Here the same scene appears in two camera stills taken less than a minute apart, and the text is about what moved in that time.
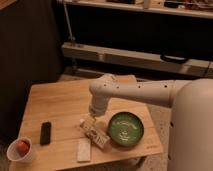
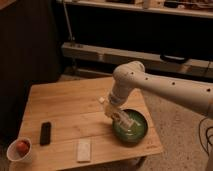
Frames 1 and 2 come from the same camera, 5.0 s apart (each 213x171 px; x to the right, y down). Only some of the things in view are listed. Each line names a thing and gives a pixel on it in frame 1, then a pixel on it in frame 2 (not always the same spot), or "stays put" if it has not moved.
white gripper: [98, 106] → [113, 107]
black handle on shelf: [174, 59] stays put
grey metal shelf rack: [140, 39] stays put
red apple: [22, 147] stays put
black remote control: [45, 133] stays put
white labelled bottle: [94, 133] → [122, 118]
